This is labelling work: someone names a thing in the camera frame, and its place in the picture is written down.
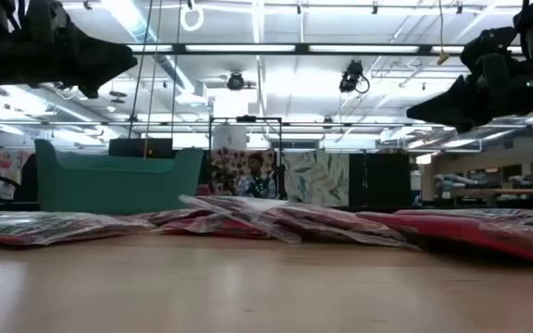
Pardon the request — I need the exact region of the floral cloth partition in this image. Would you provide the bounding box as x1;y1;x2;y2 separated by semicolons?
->
0;148;34;201
209;147;277;198

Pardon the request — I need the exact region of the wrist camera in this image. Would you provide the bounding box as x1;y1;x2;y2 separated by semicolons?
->
21;0;71;34
459;26;518;70

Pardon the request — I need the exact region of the teal plastic basket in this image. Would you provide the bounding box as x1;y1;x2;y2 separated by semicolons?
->
34;138;205;215

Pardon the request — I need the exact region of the black overhead camera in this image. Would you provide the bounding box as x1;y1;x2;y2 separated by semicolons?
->
339;59;371;95

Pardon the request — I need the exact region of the black hanging cable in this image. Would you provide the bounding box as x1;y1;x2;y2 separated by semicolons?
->
170;0;183;140
128;0;155;139
143;0;164;159

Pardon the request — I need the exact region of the black aluminium rig frame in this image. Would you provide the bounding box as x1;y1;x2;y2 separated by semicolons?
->
126;42;527;57

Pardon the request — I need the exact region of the white hanging ring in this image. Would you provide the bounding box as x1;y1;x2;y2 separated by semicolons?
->
180;3;205;33

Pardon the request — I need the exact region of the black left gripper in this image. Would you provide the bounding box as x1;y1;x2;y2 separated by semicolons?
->
0;28;138;99

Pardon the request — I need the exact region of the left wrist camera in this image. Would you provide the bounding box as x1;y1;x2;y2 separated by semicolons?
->
21;0;71;34

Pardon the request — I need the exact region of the round black ceiling fixture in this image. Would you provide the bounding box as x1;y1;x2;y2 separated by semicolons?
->
226;71;246;93

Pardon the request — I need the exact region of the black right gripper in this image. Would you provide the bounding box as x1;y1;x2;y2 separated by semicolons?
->
405;53;533;133

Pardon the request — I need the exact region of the leaf pattern partition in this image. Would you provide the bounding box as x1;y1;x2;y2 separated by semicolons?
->
280;152;351;208

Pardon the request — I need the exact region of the red popcorn bag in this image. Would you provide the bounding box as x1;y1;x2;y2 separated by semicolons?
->
356;211;533;264
0;211;156;246
178;194;303;245
266;202;421;252
394;207;533;228
122;207;272;240

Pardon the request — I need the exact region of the black monitor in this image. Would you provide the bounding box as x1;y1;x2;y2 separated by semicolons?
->
107;137;174;159

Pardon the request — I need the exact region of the thin black stand frame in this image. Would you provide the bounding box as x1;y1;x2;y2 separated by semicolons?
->
208;115;284;201

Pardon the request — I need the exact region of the black cabinet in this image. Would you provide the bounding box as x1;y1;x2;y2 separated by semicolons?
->
348;152;412;208

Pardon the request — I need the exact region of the person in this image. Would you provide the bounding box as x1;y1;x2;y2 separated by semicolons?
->
236;152;279;201

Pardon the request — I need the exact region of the wooden workbench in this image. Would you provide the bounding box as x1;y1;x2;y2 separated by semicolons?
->
426;152;533;209

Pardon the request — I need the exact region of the white cylinder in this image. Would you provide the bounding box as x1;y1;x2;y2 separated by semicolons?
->
213;124;248;150

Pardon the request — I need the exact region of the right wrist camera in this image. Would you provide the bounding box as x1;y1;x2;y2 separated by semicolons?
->
459;26;518;70

